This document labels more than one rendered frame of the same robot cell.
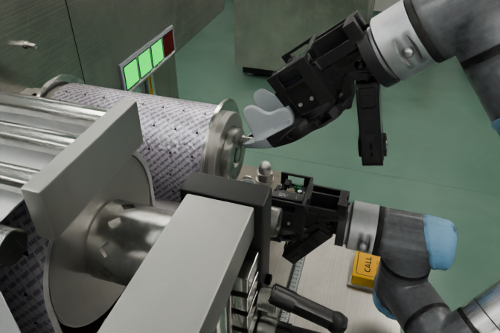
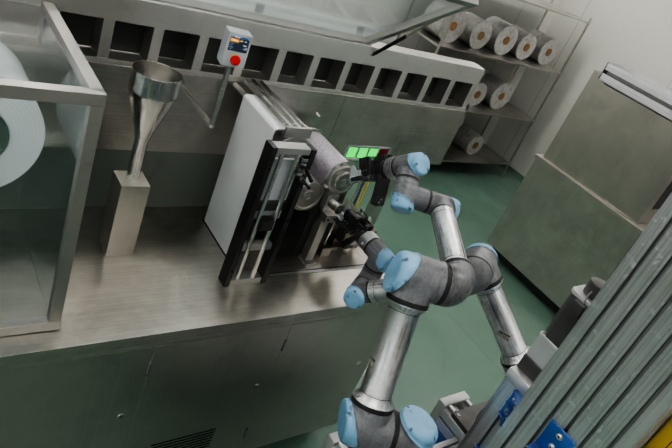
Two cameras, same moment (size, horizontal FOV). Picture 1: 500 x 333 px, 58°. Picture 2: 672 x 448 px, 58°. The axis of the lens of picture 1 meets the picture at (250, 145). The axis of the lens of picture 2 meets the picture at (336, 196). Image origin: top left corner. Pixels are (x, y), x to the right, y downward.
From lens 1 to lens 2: 1.67 m
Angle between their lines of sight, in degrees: 26
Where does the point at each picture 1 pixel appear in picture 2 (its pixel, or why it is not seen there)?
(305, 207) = (355, 220)
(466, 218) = not seen: outside the picture
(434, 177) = not seen: hidden behind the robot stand
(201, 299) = (294, 147)
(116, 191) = not seen: hidden behind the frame
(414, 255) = (373, 255)
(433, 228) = (385, 251)
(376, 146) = (375, 197)
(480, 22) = (400, 167)
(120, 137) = (305, 132)
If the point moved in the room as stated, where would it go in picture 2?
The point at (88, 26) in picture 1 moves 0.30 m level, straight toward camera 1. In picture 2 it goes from (344, 121) to (320, 141)
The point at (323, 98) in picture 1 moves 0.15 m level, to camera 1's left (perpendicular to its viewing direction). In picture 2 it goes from (367, 171) to (336, 148)
